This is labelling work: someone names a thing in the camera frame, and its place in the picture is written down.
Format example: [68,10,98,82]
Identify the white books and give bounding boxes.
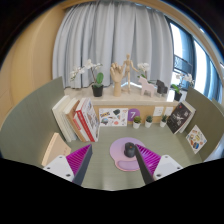
[51,95,78,143]

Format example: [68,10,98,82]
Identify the wooden artist mannequin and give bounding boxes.
[121,53,139,95]

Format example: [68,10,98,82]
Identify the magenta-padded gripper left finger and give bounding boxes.
[43,143,94,187]

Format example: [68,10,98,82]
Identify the black cover book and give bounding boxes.
[166,101,194,135]

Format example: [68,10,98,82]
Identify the pink wooden horse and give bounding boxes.
[138,77,158,98]

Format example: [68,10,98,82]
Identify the colourful sticker card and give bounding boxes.
[185,124,208,155]

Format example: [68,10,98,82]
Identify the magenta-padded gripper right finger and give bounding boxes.
[133,143,183,186]

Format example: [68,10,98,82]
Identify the black computer mouse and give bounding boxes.
[123,142,136,158]

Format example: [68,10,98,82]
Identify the window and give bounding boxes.
[164,16,223,104]

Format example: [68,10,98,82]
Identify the grey curtain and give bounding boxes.
[52,0,175,90]

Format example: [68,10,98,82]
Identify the beige book with red text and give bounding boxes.
[41,132,72,167]

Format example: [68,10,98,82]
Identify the white wall socket plate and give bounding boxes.
[152,106,165,117]
[164,106,175,117]

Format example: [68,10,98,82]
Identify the white sticker sheet card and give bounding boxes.
[98,107,129,127]

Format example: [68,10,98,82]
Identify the purple round number sign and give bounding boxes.
[127,108,141,123]

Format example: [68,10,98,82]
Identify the grey-green desk partition panel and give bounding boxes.
[0,76,66,168]
[184,87,224,163]

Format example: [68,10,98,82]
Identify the purple mouse pad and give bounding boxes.
[109,137,148,172]

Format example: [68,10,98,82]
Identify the black wooden horse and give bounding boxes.
[155,79,169,96]

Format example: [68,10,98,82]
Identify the wooden hand model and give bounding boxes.
[110,62,125,98]

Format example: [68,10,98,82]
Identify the small succulent in white pot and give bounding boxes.
[132,115,142,130]
[159,114,168,128]
[144,115,154,129]

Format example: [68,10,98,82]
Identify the white orchid in black pot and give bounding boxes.
[136,62,152,83]
[69,58,105,98]
[171,72,195,102]

